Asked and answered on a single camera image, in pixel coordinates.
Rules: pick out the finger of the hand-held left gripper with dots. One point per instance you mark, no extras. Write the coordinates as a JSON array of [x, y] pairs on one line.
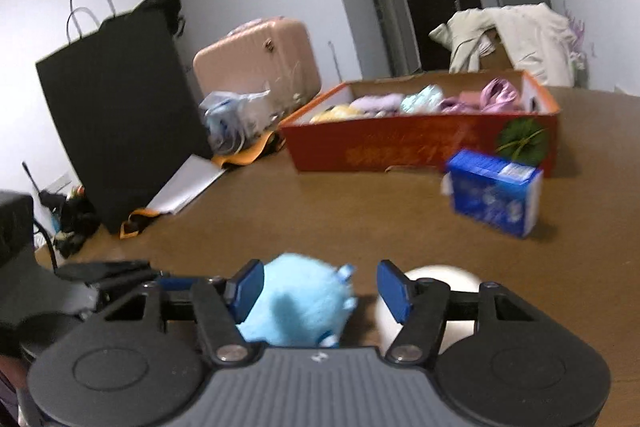
[[110, 271]]

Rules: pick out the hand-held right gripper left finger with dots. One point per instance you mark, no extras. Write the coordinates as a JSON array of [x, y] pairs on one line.
[[247, 289]]

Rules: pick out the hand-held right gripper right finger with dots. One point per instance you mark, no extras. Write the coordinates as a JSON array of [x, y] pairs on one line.
[[392, 292]]

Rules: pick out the blue plush toy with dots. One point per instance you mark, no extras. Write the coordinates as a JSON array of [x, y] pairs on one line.
[[295, 302]]

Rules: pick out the red cardboard box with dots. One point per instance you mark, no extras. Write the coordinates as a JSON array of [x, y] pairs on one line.
[[400, 147]]

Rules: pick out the yellow soft item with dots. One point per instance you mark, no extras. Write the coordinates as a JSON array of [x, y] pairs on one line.
[[335, 114]]

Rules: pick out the white ball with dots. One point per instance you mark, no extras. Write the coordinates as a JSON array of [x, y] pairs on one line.
[[440, 274]]

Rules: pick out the dark bundle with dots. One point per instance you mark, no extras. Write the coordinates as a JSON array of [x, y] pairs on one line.
[[72, 222]]

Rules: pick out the white board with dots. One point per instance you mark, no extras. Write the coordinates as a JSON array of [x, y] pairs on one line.
[[187, 184]]

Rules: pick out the blue and white carton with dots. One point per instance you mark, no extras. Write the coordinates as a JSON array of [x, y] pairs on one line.
[[490, 197]]

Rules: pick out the black paper bag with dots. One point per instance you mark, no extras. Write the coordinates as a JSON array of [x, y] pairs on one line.
[[120, 107]]

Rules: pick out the clear plastic bag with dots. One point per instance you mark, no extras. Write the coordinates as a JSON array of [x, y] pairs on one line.
[[235, 119]]

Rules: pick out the lilac folded towel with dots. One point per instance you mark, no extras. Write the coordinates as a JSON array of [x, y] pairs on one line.
[[377, 104]]

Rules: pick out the mint green cloth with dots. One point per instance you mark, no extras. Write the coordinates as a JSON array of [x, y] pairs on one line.
[[422, 99]]

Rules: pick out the pink lilac cloth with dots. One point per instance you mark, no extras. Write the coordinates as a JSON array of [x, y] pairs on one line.
[[500, 94]]

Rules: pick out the pink suitcase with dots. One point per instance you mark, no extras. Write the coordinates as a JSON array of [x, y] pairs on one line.
[[250, 57]]

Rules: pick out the brown chair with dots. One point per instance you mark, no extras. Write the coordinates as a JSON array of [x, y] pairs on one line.
[[500, 54]]

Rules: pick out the dark cloth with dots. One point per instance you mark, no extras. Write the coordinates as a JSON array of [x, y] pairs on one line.
[[162, 7]]

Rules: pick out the dark door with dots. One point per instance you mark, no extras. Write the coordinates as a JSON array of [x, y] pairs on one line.
[[440, 22]]

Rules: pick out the white coat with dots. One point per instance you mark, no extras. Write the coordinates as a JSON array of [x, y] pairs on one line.
[[530, 37]]

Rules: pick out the white wall socket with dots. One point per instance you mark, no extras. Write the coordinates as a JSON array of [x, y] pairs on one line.
[[55, 183]]

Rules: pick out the purple wall decal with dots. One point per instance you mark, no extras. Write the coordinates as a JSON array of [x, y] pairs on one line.
[[577, 32]]

